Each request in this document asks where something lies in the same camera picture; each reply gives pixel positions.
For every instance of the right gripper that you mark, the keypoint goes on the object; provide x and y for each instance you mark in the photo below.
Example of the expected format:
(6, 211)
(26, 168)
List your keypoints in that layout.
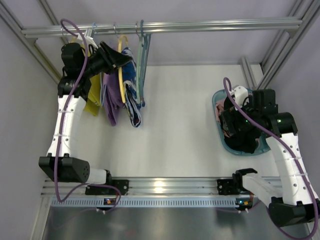
(230, 122)

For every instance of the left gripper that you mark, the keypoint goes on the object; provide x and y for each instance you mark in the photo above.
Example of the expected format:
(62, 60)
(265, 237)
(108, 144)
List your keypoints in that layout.
(105, 58)

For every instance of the yellow hanger with trousers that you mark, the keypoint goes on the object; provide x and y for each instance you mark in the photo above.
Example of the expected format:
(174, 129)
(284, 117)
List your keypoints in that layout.
(121, 39)

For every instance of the blue white patterned trousers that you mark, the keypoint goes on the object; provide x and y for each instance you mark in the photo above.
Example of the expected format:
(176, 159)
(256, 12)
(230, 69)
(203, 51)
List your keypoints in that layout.
(129, 77)

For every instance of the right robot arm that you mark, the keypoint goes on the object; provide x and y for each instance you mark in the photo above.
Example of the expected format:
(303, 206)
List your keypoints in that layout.
(248, 116)

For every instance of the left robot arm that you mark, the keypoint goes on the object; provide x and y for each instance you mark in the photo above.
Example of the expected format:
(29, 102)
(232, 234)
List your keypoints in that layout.
(61, 163)

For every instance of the green empty hanger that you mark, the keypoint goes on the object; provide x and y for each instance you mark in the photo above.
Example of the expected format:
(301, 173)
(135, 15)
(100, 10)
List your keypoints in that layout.
(138, 63)

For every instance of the teal blue empty hanger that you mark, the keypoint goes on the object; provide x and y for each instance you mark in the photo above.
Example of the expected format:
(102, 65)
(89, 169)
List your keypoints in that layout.
(144, 60)

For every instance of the light blue hanger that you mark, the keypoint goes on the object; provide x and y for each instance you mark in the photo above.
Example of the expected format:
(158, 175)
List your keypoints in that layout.
(101, 90)

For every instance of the yellow hanger on left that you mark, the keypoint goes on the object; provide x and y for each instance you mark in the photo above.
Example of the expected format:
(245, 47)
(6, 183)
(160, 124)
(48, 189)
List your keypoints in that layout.
(68, 36)

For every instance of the pink garment in basket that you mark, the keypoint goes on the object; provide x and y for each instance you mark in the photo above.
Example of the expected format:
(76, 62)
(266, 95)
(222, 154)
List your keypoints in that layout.
(219, 108)

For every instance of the teal plastic basket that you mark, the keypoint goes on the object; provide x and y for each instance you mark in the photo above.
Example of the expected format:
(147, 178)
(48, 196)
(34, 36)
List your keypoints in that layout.
(262, 146)

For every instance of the purple garment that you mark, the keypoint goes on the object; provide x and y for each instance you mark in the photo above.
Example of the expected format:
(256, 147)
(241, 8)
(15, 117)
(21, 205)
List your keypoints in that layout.
(111, 97)

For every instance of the mustard yellow garment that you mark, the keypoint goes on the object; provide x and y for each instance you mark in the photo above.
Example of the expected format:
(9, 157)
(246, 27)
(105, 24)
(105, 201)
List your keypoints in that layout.
(93, 103)

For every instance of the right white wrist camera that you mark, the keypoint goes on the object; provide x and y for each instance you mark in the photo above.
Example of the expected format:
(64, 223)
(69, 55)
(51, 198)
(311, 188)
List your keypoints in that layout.
(240, 95)

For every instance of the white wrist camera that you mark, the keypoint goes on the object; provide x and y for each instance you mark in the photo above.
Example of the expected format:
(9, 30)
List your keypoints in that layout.
(240, 95)
(89, 37)

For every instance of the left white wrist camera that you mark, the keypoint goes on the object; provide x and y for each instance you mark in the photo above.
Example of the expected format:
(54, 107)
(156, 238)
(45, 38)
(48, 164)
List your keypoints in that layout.
(89, 37)

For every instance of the right aluminium frame post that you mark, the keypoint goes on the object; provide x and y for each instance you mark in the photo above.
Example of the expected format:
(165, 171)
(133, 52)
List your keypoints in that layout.
(282, 47)

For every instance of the aluminium frame post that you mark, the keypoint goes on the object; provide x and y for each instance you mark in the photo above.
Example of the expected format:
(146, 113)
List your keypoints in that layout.
(16, 27)
(282, 47)

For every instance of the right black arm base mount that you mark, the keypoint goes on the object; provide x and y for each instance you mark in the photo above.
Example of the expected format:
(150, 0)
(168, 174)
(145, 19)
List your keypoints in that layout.
(226, 187)

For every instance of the aluminium hanging rail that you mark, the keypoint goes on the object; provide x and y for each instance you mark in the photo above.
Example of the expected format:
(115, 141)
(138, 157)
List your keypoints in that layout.
(259, 24)

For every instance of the left aluminium frame post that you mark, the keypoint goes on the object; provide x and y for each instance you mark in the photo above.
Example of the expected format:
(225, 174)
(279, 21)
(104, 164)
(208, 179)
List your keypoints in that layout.
(16, 27)

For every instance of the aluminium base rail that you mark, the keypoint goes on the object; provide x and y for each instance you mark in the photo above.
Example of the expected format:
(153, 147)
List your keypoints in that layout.
(155, 186)

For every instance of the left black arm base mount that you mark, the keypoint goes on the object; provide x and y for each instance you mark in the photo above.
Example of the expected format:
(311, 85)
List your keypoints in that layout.
(121, 184)

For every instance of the slotted grey cable duct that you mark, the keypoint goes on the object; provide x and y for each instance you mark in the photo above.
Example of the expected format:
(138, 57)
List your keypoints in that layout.
(154, 202)

